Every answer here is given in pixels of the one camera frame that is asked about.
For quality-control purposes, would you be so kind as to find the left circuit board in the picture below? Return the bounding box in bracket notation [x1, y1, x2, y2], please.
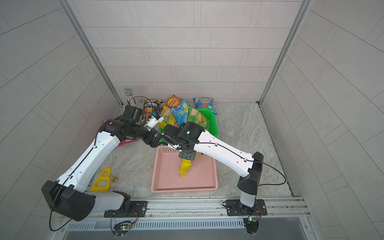
[112, 221, 133, 238]

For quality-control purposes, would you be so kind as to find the small brass knob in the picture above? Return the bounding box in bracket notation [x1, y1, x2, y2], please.
[110, 176, 118, 183]

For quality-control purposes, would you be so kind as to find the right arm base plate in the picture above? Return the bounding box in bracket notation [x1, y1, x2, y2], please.
[222, 199, 268, 217]

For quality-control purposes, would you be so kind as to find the black yellow chip bag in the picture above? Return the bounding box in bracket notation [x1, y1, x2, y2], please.
[142, 99, 164, 119]

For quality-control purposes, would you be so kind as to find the red Lay's chip bag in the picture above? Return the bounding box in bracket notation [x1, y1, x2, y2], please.
[163, 95, 183, 109]

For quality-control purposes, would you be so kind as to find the yellow Lay's chip bag front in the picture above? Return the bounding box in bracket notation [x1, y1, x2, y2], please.
[158, 106, 179, 129]

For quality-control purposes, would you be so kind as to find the light blue Lay's chip bag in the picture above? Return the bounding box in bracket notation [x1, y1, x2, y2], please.
[171, 100, 190, 125]

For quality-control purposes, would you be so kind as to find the green plastic basket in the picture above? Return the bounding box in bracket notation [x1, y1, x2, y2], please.
[158, 107, 219, 142]

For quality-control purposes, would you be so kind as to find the blue tomato Lay's chip bag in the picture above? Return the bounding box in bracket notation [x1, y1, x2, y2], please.
[193, 97, 217, 115]

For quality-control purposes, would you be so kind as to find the circuit board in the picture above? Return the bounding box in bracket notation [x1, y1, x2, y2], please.
[243, 218, 260, 235]
[112, 221, 133, 238]

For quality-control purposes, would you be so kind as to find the pink plastic basket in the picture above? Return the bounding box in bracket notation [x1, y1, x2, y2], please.
[151, 147, 219, 193]

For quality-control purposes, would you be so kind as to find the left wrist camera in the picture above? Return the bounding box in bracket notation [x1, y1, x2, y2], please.
[145, 112, 164, 130]

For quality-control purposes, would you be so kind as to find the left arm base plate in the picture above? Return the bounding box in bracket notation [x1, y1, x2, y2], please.
[104, 191, 148, 218]

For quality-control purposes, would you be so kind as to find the yellow lay's chip bag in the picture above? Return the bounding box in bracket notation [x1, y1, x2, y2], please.
[158, 106, 179, 129]
[180, 159, 193, 178]

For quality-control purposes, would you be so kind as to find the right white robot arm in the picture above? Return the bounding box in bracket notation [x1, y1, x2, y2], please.
[161, 122, 264, 209]

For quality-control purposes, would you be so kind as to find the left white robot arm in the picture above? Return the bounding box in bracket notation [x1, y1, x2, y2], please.
[42, 106, 164, 222]

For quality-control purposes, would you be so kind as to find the right circuit board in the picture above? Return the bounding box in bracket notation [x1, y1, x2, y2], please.
[243, 218, 260, 235]

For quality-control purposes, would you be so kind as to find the green Lay's chip bag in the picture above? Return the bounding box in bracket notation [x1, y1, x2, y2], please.
[187, 107, 209, 130]

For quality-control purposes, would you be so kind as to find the yellow triangular stand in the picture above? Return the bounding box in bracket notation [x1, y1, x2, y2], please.
[91, 167, 112, 192]

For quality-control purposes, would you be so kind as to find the pink Lay's chip bag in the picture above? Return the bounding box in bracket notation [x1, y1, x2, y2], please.
[118, 138, 139, 147]

